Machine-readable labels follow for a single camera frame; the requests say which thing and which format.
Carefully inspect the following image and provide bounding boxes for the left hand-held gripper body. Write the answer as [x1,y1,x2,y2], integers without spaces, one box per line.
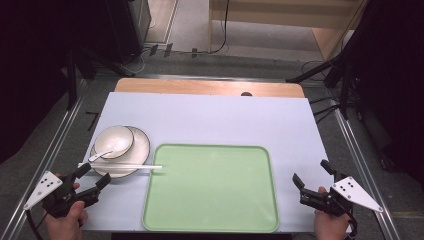
[23,170,100,219]

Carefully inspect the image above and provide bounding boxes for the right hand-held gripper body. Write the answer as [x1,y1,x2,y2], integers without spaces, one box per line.
[299,176,384,217]

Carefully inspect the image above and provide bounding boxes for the white chopsticks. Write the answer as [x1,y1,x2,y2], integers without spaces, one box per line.
[77,161,164,170]

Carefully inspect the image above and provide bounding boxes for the white spoon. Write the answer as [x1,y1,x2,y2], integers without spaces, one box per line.
[87,138,132,164]

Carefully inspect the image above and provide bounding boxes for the white bowl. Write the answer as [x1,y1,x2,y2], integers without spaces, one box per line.
[93,125,135,160]

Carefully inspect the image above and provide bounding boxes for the white plate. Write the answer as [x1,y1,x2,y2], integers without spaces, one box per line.
[89,125,152,179]

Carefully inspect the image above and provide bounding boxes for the green tray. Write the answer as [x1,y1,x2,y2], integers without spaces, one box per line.
[141,143,281,234]

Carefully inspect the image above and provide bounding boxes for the person's right hand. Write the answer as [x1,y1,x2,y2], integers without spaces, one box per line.
[313,185,353,240]

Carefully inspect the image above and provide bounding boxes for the person's left hand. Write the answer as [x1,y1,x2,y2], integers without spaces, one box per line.
[43,172,89,240]

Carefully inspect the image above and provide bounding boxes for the black stand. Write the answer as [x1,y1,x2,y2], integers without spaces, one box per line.
[285,49,354,121]
[65,46,134,111]

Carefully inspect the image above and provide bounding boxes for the white table mat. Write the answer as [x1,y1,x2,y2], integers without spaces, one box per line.
[77,91,353,234]

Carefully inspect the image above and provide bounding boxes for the wooden table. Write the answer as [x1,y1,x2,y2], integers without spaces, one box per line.
[113,77,306,99]

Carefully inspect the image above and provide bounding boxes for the black cabinet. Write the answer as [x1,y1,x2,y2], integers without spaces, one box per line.
[76,0,152,66]

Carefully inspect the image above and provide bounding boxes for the wooden bench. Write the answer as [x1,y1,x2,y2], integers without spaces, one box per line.
[207,0,368,61]

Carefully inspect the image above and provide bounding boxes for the black cable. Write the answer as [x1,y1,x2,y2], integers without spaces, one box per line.
[25,208,46,240]
[209,0,231,55]
[308,95,344,125]

